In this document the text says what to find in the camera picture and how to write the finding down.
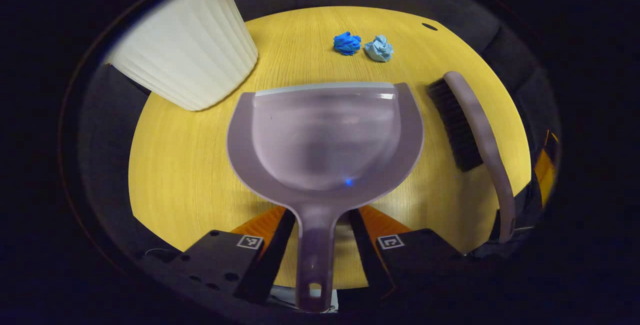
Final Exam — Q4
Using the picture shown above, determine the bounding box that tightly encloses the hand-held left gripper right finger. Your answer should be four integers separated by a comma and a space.
348, 205, 466, 301

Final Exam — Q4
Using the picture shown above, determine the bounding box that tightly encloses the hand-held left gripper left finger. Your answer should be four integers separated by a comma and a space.
142, 205, 297, 306

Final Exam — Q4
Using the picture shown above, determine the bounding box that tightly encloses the pale purple small broom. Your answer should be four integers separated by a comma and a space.
427, 71, 517, 244

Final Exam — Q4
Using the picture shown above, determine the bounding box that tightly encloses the pale purple dustpan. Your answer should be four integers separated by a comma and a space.
226, 82, 426, 313

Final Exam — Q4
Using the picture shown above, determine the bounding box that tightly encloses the light blue paper ball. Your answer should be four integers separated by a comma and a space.
363, 34, 395, 63

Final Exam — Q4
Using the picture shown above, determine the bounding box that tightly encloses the white ribbed garbage bin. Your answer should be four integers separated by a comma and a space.
102, 0, 259, 112

